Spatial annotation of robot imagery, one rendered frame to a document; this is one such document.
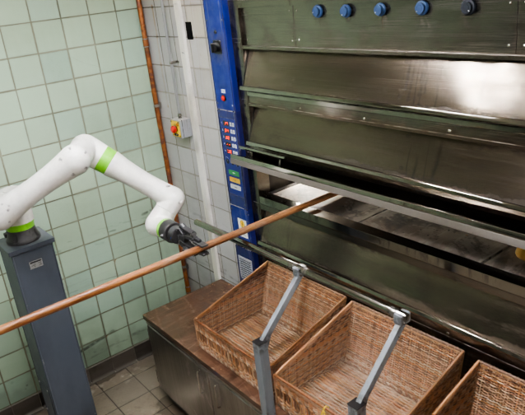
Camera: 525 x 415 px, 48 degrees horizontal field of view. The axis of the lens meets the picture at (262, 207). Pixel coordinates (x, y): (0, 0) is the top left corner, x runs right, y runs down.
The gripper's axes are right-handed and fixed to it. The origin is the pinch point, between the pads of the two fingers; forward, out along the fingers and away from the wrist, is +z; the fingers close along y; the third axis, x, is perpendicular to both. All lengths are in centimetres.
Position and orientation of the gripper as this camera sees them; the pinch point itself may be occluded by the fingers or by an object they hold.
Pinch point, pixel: (201, 247)
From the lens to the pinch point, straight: 238.2
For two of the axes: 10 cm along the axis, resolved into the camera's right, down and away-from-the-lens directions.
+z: 6.3, 2.5, -7.4
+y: 0.8, 9.2, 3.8
